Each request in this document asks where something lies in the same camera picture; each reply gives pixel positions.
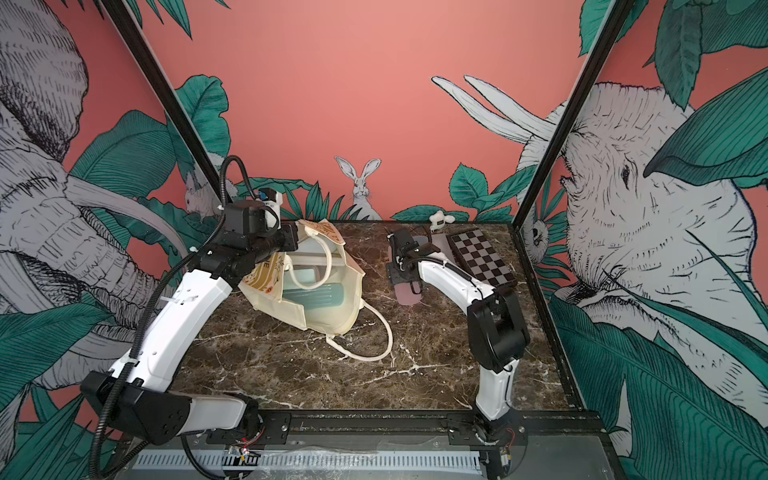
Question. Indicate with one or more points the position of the small white toy figure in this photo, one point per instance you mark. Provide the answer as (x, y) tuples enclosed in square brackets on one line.
[(439, 220)]

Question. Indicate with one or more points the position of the pink pencil case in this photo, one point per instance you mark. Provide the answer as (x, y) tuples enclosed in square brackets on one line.
[(408, 293)]

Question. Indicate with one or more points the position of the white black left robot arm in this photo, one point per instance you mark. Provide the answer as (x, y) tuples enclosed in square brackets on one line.
[(133, 397)]

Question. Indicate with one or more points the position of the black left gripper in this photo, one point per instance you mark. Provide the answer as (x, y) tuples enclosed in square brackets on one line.
[(288, 233)]

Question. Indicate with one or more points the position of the translucent white pencil case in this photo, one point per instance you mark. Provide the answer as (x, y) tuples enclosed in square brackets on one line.
[(440, 240)]

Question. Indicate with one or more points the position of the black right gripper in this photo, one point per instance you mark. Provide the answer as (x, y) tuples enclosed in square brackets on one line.
[(393, 268)]

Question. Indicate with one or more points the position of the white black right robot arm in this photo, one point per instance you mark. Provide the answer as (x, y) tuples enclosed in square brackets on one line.
[(496, 327)]

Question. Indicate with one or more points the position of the black white chessboard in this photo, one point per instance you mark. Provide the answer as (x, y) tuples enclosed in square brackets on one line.
[(477, 256)]

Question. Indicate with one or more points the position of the cream floral canvas tote bag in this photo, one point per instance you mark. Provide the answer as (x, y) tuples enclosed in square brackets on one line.
[(317, 287)]

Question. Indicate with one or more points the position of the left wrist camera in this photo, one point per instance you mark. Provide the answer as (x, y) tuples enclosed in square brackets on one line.
[(260, 217)]

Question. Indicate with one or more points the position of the black front mounting rail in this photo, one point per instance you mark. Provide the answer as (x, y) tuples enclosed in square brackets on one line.
[(460, 427)]

